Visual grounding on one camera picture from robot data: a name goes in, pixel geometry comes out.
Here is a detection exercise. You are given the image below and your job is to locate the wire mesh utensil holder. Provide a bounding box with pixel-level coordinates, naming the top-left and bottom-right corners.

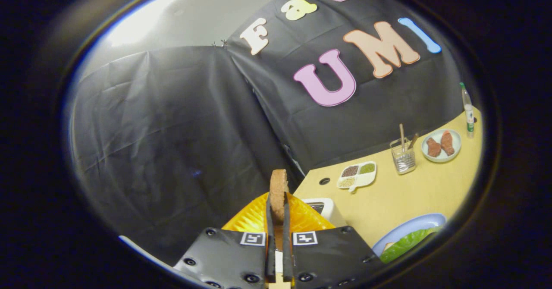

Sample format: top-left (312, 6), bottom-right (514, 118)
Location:
top-left (390, 137), bottom-right (417, 175)

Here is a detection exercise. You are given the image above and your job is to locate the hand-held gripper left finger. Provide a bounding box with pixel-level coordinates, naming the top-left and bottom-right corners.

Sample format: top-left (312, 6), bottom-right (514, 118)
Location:
top-left (172, 192), bottom-right (277, 289)

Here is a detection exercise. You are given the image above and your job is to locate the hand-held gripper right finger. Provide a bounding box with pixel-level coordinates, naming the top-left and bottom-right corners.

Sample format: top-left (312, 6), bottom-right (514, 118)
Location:
top-left (282, 192), bottom-right (384, 289)

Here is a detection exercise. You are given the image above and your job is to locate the white toaster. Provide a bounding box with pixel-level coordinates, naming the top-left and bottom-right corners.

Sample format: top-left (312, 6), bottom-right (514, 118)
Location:
top-left (302, 198), bottom-right (348, 228)

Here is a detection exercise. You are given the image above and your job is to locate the green lettuce leaf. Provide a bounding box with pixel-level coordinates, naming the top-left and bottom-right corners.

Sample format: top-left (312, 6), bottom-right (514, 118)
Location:
top-left (379, 226), bottom-right (442, 264)

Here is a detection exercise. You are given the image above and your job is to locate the clear plastic water bottle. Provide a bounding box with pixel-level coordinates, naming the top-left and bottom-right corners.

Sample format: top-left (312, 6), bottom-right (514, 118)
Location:
top-left (459, 82), bottom-right (476, 138)

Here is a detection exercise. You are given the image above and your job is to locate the blue plate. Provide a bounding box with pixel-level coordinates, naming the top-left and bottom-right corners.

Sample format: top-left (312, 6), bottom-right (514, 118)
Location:
top-left (372, 213), bottom-right (447, 257)

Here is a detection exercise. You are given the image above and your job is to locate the brown crust bread slice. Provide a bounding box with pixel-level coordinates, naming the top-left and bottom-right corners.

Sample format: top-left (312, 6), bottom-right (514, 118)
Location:
top-left (269, 169), bottom-right (289, 251)

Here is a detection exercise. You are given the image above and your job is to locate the black backdrop cloth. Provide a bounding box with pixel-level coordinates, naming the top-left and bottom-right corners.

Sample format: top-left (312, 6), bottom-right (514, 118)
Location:
top-left (69, 0), bottom-right (464, 264)

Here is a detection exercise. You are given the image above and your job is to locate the pale green plate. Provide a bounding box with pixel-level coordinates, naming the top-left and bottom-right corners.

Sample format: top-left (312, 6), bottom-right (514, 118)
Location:
top-left (421, 129), bottom-right (462, 163)

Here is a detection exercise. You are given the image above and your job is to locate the white divided spice dish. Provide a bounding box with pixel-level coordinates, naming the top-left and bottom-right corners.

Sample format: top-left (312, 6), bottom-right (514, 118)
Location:
top-left (336, 161), bottom-right (377, 193)

